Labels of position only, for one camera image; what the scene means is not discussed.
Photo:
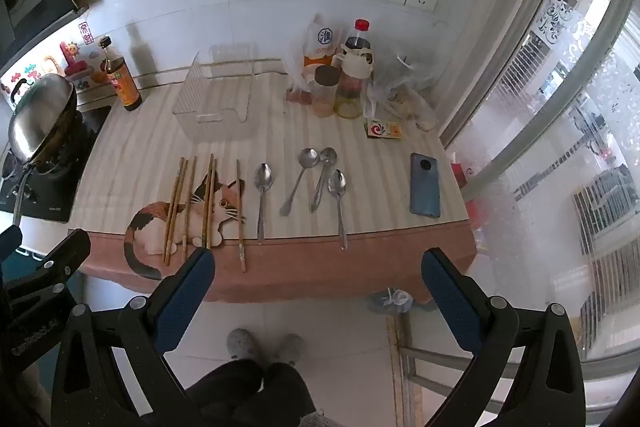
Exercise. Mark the pink packet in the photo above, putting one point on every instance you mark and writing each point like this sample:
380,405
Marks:
297,97

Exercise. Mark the brown soy sauce bottle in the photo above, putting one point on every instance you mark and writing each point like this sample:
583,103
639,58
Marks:
124,82

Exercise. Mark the metal table frame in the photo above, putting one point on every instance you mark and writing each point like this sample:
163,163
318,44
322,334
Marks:
417,357

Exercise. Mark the jar with brown lid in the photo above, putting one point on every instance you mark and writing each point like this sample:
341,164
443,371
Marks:
325,94

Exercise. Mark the clear ribbed plastic container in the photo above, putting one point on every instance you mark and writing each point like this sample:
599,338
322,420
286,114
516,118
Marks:
215,107

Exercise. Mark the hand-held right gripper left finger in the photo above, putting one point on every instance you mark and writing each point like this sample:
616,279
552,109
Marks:
182,302

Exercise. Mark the glass oil bottle white lid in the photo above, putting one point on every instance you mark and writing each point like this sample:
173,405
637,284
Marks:
352,82

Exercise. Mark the plain oval steel spoon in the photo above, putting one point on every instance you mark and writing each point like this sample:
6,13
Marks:
263,179
338,184

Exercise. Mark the white and orange salt bag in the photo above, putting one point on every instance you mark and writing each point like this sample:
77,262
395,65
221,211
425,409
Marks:
320,42

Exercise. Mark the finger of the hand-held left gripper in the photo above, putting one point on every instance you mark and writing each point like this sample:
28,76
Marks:
62,257
10,238

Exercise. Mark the person's black trouser legs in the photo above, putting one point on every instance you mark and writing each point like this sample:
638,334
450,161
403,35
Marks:
250,394

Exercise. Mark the white window frame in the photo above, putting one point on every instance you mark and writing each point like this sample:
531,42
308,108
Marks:
505,57

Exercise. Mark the cartoon wall stickers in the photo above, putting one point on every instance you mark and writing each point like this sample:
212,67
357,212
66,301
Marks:
75,62

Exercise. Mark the grey slipper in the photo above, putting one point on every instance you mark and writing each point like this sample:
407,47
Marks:
241,342
290,348

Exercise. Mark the dark bottle with red cap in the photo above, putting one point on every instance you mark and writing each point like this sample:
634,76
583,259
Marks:
356,38

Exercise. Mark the black gas stove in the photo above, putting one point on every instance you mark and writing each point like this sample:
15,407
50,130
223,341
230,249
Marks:
55,187

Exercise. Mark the small red swirl packet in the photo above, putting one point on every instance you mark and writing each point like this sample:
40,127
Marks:
382,129

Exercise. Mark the blue smartphone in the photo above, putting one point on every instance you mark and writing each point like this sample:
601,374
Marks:
425,187

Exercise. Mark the clear plastic bag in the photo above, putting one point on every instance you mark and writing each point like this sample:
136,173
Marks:
402,79

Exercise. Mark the round-bowl steel spoon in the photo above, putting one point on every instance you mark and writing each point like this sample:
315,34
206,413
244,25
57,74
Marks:
306,158

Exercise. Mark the row of wooden chopsticks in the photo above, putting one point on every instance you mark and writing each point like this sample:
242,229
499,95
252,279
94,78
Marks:
207,207

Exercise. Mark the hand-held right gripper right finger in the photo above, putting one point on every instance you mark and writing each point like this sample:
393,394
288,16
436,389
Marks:
450,302

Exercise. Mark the red seal wall sticker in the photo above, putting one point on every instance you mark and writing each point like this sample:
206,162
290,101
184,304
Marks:
80,30

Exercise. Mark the steel wok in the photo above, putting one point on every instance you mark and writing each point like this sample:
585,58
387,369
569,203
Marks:
42,117

